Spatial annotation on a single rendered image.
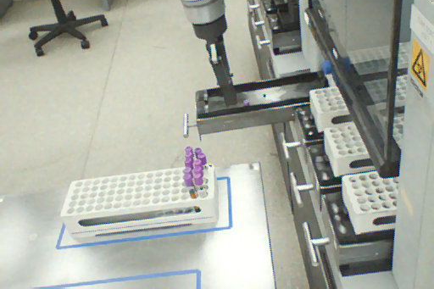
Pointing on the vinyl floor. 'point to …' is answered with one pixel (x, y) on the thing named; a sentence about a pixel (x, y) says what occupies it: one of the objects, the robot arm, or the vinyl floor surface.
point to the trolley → (141, 244)
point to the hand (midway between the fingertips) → (228, 91)
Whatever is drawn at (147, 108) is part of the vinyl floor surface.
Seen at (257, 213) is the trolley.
